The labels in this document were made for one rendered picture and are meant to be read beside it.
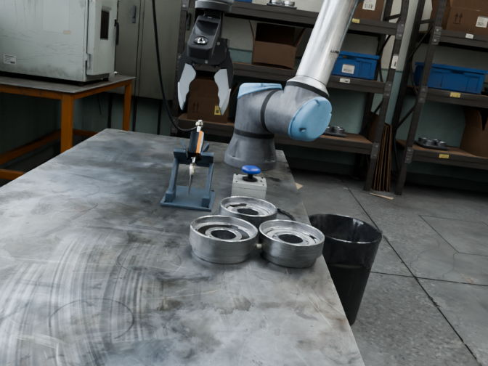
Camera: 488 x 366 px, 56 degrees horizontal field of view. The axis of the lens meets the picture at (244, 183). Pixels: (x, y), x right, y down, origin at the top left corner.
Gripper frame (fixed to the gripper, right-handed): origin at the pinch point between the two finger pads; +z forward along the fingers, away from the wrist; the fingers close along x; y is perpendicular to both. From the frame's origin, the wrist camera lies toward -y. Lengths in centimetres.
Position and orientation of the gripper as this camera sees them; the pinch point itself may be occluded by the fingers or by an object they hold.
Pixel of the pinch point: (202, 107)
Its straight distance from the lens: 95.0
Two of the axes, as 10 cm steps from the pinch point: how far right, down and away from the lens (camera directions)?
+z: -1.3, 9.5, 2.8
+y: 0.4, -2.7, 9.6
